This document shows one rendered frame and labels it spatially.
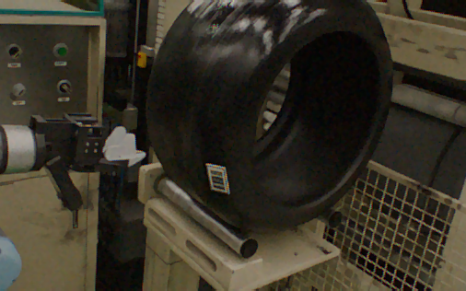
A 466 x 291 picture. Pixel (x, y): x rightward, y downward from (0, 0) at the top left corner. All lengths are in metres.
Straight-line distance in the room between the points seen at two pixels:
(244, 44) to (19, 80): 0.70
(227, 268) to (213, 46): 0.46
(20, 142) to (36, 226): 0.75
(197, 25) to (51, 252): 0.88
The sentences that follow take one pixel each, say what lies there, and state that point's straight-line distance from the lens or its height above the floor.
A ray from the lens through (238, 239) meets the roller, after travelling 1.11.
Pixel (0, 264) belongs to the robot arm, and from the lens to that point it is 0.73.
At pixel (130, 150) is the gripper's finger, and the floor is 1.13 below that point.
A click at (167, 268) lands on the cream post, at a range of 1.54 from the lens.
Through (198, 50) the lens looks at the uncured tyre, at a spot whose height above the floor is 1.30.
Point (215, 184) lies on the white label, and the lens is 0.98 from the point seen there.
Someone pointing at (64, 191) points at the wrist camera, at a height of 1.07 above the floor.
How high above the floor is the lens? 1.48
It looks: 21 degrees down
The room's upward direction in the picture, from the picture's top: 8 degrees clockwise
